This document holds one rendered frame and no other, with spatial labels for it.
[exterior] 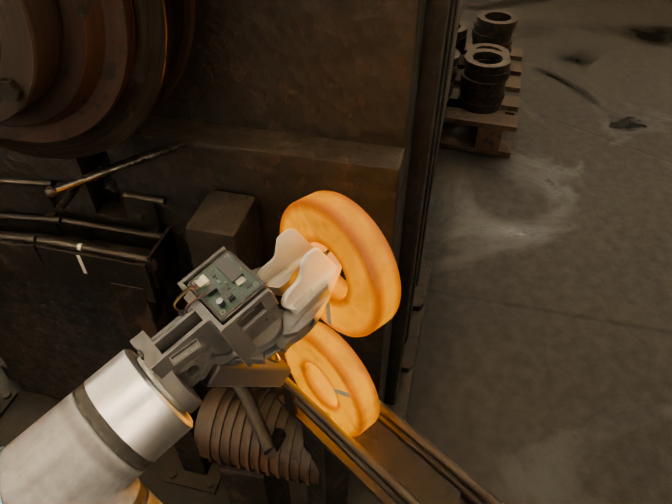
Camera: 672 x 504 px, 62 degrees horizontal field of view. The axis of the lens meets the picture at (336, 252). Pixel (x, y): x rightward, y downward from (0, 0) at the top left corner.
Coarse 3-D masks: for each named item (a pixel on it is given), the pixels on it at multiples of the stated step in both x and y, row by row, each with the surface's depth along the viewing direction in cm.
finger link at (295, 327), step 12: (324, 288) 52; (312, 300) 52; (324, 300) 53; (288, 312) 52; (300, 312) 51; (312, 312) 52; (288, 324) 51; (300, 324) 51; (312, 324) 52; (288, 336) 51; (300, 336) 51; (288, 348) 51
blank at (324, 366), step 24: (312, 336) 66; (336, 336) 66; (288, 360) 74; (312, 360) 68; (336, 360) 64; (360, 360) 65; (312, 384) 73; (336, 384) 65; (360, 384) 64; (336, 408) 69; (360, 408) 64; (360, 432) 67
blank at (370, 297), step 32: (320, 192) 55; (288, 224) 58; (320, 224) 53; (352, 224) 51; (352, 256) 51; (384, 256) 51; (352, 288) 54; (384, 288) 51; (352, 320) 56; (384, 320) 54
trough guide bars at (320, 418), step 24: (288, 384) 73; (288, 408) 76; (312, 408) 70; (384, 408) 69; (336, 432) 67; (408, 432) 66; (360, 456) 64; (432, 456) 64; (384, 480) 62; (456, 480) 63
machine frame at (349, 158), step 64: (256, 0) 70; (320, 0) 68; (384, 0) 66; (448, 0) 73; (192, 64) 78; (256, 64) 76; (320, 64) 74; (384, 64) 72; (448, 64) 121; (192, 128) 83; (256, 128) 83; (320, 128) 80; (384, 128) 78; (0, 192) 98; (64, 192) 94; (192, 192) 87; (256, 192) 84; (384, 192) 78; (0, 320) 128; (64, 320) 121; (320, 320) 101; (64, 384) 142; (384, 384) 127
